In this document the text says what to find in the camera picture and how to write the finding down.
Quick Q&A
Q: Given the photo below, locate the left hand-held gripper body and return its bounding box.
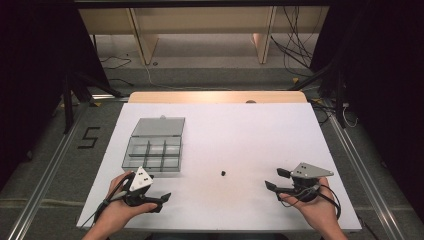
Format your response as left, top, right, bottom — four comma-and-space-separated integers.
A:
122, 166, 158, 208

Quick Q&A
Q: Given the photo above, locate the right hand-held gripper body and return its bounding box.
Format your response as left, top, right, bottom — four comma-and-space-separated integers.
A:
289, 162, 335, 203

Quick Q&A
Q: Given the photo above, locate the clear plastic compartment box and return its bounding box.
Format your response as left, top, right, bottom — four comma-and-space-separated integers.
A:
121, 115, 186, 174

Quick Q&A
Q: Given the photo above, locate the person's right hand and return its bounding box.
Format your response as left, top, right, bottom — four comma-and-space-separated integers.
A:
279, 177, 340, 232

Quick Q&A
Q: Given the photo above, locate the person's left hand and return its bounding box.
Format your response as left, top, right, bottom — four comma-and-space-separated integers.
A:
96, 170, 158, 232

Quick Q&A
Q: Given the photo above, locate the white board sheet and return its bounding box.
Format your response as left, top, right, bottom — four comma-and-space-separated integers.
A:
76, 102, 363, 233

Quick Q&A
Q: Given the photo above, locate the black tripod stand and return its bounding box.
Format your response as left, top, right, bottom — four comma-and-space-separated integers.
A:
287, 58, 349, 130
61, 68, 125, 135

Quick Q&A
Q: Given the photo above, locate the light wooden table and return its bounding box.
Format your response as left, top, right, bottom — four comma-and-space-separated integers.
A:
127, 91, 308, 105

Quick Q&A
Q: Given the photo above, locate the black curtain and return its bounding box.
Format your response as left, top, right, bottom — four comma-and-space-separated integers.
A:
0, 0, 112, 193
309, 0, 424, 221

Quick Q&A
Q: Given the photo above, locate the light wooden bench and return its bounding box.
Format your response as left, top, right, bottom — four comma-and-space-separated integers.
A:
77, 5, 332, 66

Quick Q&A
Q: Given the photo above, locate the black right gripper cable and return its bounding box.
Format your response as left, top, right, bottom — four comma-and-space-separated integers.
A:
279, 183, 343, 222

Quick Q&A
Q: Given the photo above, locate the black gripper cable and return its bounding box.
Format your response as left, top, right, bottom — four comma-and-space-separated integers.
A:
279, 183, 343, 222
79, 172, 136, 230

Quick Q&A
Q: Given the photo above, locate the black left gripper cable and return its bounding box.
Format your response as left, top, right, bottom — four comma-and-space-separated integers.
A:
79, 172, 136, 230

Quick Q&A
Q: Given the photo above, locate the aluminium floor rail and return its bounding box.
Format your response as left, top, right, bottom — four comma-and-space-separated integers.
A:
327, 112, 407, 240
5, 102, 93, 240

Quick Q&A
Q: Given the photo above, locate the short aluminium rail piece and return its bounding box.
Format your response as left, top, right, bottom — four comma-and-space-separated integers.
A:
91, 93, 130, 102

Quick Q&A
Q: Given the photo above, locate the thin black floor cable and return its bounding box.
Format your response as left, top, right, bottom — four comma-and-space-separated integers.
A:
99, 54, 134, 87

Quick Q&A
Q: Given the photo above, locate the bundle of black cables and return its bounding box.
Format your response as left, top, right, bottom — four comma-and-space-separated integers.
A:
269, 5, 322, 78

